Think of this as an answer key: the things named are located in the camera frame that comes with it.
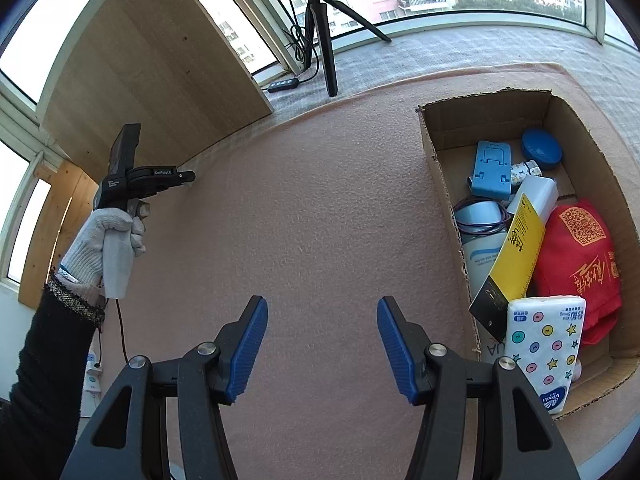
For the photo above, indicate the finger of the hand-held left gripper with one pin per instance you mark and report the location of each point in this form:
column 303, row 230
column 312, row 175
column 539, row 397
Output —
column 185, row 176

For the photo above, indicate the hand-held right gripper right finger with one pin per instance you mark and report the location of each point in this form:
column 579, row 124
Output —
column 395, row 350

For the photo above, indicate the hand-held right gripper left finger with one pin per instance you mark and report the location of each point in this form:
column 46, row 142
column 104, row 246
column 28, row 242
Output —
column 247, row 345

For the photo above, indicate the white bottle with blue cap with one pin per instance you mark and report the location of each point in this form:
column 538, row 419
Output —
column 480, row 260

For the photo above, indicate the yellow and black card package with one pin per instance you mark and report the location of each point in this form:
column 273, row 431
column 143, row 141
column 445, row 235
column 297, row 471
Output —
column 515, row 260

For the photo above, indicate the star-print tissue pack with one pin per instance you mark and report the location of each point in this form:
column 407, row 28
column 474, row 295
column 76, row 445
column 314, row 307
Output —
column 545, row 345

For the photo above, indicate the blue phone stand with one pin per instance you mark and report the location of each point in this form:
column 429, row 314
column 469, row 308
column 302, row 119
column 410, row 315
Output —
column 490, row 175

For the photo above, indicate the white charger plug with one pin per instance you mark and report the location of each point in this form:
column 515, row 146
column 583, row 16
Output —
column 540, row 195

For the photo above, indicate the patterned lighter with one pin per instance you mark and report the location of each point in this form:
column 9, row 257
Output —
column 525, row 169

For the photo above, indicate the cardboard box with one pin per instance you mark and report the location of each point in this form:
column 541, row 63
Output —
column 480, row 115

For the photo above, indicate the blue round tin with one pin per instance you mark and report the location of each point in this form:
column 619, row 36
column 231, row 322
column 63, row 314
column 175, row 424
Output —
column 542, row 147

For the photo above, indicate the person's left forearm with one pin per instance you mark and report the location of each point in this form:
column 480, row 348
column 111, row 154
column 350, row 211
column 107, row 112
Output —
column 40, row 360

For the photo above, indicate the person's left hand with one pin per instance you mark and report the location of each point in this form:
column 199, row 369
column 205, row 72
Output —
column 85, row 250

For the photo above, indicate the light wooden board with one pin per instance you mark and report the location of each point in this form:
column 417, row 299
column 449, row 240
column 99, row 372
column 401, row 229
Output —
column 150, row 60

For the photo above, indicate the white power strip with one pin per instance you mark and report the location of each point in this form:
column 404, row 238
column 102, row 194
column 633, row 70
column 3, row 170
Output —
column 92, row 385

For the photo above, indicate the black tripod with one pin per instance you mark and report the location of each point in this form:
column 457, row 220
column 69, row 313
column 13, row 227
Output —
column 327, row 50

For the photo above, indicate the red bag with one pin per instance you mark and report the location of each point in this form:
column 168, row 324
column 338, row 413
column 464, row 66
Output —
column 575, row 260

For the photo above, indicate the grey plaid cloth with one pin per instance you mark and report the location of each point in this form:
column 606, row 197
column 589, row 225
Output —
column 450, row 45

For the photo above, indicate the wooden wall panel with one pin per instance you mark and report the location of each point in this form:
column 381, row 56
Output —
column 50, row 230

